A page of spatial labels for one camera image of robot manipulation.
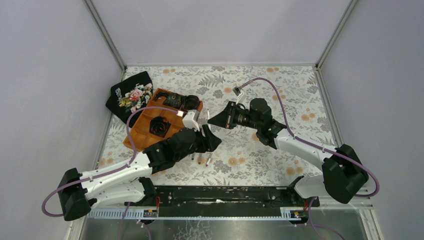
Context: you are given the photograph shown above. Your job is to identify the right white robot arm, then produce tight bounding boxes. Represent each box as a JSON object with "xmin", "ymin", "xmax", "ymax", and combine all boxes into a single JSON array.
[{"xmin": 207, "ymin": 98, "xmax": 369, "ymax": 204}]

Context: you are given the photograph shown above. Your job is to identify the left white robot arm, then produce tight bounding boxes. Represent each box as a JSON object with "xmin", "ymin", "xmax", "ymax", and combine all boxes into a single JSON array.
[{"xmin": 58, "ymin": 124, "xmax": 222, "ymax": 221}]

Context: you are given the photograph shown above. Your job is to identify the rolled tie black orange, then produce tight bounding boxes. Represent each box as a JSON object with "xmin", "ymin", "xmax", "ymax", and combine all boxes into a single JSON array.
[{"xmin": 149, "ymin": 116, "xmax": 171, "ymax": 138}]

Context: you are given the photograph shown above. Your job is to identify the rolled dark tie back right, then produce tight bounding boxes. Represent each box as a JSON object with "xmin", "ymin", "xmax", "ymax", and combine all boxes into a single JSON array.
[{"xmin": 182, "ymin": 95, "xmax": 200, "ymax": 112}]

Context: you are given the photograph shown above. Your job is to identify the rolled dark tie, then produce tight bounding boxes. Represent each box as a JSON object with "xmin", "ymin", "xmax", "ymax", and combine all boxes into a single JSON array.
[
  {"xmin": 182, "ymin": 95, "xmax": 200, "ymax": 112},
  {"xmin": 154, "ymin": 91, "xmax": 186, "ymax": 109}
]

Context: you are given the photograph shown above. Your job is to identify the floral table mat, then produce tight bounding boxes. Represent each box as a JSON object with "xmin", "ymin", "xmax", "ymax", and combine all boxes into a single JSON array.
[{"xmin": 97, "ymin": 65, "xmax": 347, "ymax": 187}]

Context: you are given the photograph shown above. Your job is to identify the rolled dark tie back left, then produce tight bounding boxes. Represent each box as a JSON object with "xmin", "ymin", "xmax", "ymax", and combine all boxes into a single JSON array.
[{"xmin": 154, "ymin": 91, "xmax": 186, "ymax": 109}]

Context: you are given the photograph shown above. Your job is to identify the orange wooden divided tray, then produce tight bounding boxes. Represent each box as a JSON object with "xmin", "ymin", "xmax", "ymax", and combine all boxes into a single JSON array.
[{"xmin": 130, "ymin": 88, "xmax": 203, "ymax": 152}]

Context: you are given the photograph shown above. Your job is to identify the black floral embroidered cloth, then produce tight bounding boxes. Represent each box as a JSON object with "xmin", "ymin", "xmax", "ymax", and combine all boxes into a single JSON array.
[{"xmin": 105, "ymin": 71, "xmax": 154, "ymax": 123}]

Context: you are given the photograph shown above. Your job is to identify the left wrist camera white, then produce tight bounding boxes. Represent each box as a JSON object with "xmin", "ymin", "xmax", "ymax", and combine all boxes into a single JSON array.
[{"xmin": 176, "ymin": 109, "xmax": 200, "ymax": 132}]

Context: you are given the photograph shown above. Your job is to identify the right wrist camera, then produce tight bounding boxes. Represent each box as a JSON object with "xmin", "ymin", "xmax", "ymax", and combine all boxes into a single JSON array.
[{"xmin": 232, "ymin": 86, "xmax": 246, "ymax": 105}]

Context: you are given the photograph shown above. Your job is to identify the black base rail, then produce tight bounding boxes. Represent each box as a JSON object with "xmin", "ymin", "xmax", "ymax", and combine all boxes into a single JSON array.
[{"xmin": 115, "ymin": 184, "xmax": 321, "ymax": 219}]

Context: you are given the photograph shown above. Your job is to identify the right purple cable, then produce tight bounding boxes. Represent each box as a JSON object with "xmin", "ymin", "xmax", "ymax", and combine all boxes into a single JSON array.
[{"xmin": 238, "ymin": 77, "xmax": 381, "ymax": 240}]

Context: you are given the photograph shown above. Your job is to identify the purple cable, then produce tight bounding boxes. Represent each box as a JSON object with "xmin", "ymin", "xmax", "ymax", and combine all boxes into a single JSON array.
[
  {"xmin": 238, "ymin": 77, "xmax": 381, "ymax": 240},
  {"xmin": 41, "ymin": 106, "xmax": 185, "ymax": 240}
]

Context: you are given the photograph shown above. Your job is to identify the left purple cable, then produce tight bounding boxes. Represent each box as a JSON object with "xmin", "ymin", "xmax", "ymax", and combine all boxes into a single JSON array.
[{"xmin": 41, "ymin": 106, "xmax": 185, "ymax": 240}]

